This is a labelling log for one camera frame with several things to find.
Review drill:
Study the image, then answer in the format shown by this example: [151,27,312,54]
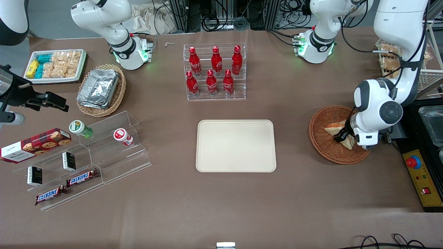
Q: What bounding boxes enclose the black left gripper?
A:
[333,116,359,143]

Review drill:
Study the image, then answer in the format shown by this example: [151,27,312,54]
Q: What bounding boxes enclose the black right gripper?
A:
[6,80,70,113]

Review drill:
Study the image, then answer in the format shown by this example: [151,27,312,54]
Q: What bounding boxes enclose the triangular sandwich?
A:
[324,120,356,150]

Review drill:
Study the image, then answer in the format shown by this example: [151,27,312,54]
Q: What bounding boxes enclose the white rectangular snack tray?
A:
[24,49,87,84]

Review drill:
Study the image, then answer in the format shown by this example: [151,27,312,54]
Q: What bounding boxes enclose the round brown wicker basket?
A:
[309,105,371,165]

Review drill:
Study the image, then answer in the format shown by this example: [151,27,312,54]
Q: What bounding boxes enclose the oval light wicker basket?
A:
[76,64,127,117]

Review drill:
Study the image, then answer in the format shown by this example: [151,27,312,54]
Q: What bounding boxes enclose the beige plastic tray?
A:
[196,120,277,173]

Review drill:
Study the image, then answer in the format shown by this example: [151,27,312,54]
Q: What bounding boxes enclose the green cap drink bottle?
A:
[69,120,93,139]

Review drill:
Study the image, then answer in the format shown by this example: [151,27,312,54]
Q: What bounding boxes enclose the yellow snack packet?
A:
[26,59,39,79]

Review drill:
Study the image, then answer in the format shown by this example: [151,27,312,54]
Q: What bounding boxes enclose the red tartan cookie box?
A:
[0,128,72,164]

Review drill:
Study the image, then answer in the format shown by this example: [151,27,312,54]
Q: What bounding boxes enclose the stack of foil trays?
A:
[76,68,120,109]

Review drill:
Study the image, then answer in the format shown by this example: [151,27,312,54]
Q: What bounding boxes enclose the grey metal block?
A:
[382,123,404,144]

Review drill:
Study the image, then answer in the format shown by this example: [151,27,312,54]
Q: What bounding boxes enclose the small black white box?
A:
[62,151,76,172]
[27,166,43,186]

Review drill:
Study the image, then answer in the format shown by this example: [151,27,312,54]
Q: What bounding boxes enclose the black machine base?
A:
[381,99,443,212]

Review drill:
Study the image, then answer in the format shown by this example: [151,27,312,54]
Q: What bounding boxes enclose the red cap drink bottle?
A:
[113,128,134,146]

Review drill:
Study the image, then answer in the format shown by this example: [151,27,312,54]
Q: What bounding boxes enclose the brown snickers bar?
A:
[35,185,68,206]
[66,168,99,187]

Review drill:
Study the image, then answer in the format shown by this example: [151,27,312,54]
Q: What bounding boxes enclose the clear acrylic stepped display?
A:
[12,111,153,211]

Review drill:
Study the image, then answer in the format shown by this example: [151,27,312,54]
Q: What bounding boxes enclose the clear plastic container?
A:
[418,105,443,148]

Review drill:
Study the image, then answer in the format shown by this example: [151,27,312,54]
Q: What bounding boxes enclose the yellow control panel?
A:
[402,149,443,207]

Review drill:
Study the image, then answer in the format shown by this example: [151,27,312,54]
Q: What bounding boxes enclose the grey metal bar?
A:
[417,82,443,100]

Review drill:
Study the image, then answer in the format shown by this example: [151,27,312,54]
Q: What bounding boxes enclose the clear acrylic bottle rack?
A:
[183,43,247,101]

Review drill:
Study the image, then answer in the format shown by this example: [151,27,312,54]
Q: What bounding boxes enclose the red cola bottle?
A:
[189,47,202,76]
[231,45,242,75]
[186,70,199,96]
[211,46,223,76]
[206,70,218,96]
[223,69,234,95]

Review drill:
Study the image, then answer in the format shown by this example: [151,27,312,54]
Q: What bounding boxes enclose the crumpled beige cloth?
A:
[131,3,178,35]

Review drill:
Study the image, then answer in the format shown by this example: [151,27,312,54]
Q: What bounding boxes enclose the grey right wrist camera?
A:
[0,111,26,129]

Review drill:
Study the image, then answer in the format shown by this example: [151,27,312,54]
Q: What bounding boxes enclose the white wire rack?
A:
[376,20,443,93]

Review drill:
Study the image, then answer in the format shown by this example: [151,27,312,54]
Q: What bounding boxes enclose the black floor cables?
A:
[350,233,443,249]

